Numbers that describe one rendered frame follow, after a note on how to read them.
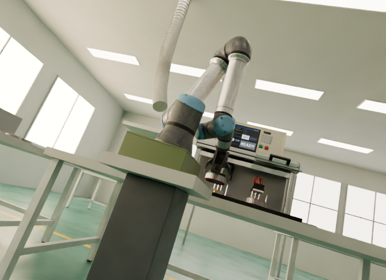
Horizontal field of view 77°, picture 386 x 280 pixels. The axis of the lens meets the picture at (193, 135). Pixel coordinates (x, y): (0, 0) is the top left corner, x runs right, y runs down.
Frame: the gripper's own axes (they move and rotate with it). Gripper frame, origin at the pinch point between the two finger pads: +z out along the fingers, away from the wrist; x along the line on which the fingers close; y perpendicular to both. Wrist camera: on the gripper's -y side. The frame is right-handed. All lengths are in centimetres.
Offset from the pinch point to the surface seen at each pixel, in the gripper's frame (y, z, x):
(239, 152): 38.4, 5.4, -7.7
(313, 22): 272, -64, -55
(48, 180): -23, 16, 90
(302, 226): -12.4, 2.3, -43.6
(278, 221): -12.9, 2.7, -33.4
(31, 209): -36, 27, 91
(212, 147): 37.3, 6.1, 10.2
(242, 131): 53, -3, -6
